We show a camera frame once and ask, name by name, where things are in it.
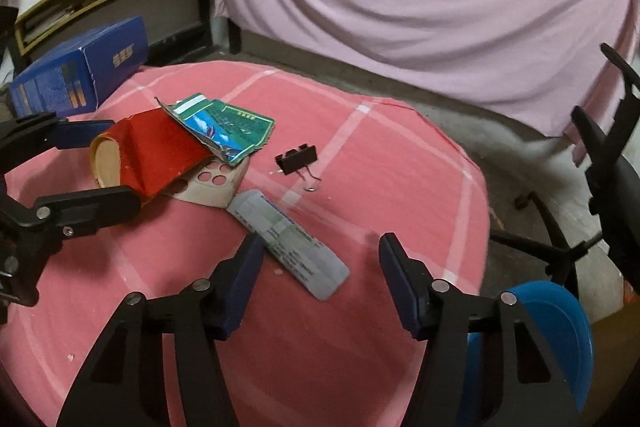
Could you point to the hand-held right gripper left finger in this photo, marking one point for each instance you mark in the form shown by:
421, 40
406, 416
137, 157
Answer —
235, 287

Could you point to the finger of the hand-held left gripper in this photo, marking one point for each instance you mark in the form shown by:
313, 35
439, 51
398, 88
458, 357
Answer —
82, 134
95, 209

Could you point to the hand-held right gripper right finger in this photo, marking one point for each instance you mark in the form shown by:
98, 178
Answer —
400, 287

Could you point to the red cardboard packet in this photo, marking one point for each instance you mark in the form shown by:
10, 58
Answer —
155, 147

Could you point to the grey white paper packet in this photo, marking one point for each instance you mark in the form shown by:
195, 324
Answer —
300, 252

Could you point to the white card with holes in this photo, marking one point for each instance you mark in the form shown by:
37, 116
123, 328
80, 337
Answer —
210, 187

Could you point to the green snack packet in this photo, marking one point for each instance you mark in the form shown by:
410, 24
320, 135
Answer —
225, 127

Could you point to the blue plastic bucket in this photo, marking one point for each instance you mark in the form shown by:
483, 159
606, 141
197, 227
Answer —
550, 332

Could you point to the blue cardboard box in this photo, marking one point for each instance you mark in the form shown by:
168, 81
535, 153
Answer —
60, 82

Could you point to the black binder clip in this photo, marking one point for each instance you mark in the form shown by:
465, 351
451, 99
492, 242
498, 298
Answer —
297, 159

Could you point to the black office chair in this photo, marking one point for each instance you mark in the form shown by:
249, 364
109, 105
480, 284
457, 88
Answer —
615, 187

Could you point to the pink hung sheet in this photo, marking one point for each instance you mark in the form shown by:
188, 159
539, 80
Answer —
425, 7

